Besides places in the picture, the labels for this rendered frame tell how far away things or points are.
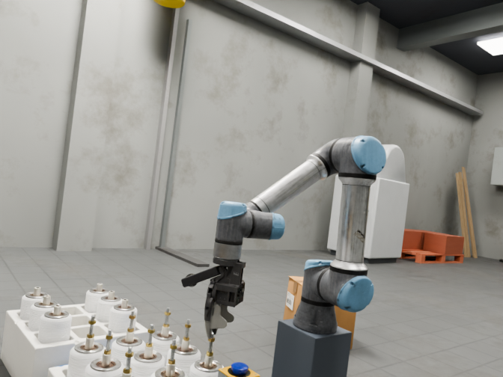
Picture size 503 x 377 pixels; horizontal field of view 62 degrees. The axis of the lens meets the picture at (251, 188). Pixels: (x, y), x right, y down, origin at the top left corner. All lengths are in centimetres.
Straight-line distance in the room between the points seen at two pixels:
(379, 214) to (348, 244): 417
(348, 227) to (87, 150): 307
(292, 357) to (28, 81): 334
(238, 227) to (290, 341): 53
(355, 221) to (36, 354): 105
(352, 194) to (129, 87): 338
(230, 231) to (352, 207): 41
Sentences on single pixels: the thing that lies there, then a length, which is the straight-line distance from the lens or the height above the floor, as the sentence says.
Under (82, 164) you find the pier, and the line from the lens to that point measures 403.
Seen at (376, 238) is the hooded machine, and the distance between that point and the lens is 548.
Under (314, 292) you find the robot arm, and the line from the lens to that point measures 143.
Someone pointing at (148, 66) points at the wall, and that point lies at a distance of 451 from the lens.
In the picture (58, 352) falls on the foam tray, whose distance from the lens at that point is 154.
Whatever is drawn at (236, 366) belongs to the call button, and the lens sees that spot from 104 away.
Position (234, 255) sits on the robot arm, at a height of 56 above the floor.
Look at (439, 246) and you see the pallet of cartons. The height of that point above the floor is 24.
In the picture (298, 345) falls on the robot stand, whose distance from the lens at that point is 146.
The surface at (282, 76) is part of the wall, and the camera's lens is 550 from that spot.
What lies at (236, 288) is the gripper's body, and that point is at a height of 48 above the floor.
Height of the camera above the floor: 74
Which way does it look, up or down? level
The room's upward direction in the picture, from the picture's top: 7 degrees clockwise
